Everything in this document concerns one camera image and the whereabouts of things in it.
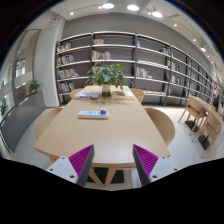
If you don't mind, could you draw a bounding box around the wooden chair near right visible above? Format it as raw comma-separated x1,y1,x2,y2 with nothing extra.
145,108,175,145

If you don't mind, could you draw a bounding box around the wooden side chair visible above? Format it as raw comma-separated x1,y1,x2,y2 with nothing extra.
194,111,223,150
184,96,214,133

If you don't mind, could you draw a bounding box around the wooden side chair front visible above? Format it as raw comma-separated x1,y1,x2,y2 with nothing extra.
194,111,223,150

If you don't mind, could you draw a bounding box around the wooden chair far left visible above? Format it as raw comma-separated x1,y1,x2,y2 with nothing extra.
70,88,83,99

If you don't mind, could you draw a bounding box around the white power strip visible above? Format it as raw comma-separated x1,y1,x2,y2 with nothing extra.
78,111,110,119

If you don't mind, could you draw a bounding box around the wooden chair near left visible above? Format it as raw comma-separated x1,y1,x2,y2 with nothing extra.
35,108,61,139

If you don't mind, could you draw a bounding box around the open book right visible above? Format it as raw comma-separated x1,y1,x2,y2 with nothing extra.
111,91,134,100

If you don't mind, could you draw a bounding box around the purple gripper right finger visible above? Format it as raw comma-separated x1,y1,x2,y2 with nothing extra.
132,145,178,186

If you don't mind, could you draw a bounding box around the blue and red charger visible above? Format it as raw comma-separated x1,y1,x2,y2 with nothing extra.
100,108,107,115

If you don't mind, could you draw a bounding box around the wooden chair far right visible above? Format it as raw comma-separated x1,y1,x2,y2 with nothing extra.
131,88,144,102

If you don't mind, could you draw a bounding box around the open book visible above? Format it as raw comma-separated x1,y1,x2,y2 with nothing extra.
74,91,100,99
111,91,134,100

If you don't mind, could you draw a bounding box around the large grey bookshelf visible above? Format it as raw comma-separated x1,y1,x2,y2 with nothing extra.
56,31,223,106

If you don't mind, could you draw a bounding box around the open book left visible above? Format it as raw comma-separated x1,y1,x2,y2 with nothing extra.
74,91,100,99

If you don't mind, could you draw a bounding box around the long wooden table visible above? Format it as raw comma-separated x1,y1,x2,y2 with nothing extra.
35,97,170,184

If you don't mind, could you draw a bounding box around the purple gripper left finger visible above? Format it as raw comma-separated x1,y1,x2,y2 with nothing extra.
47,145,95,187

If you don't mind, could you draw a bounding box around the wooden side chair back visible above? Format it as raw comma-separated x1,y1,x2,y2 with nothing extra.
184,96,214,133

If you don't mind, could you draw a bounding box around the green potted plant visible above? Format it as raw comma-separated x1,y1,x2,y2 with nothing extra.
85,62,126,97

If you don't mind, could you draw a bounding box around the small plant by window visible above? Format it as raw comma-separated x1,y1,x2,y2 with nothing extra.
28,80,41,94

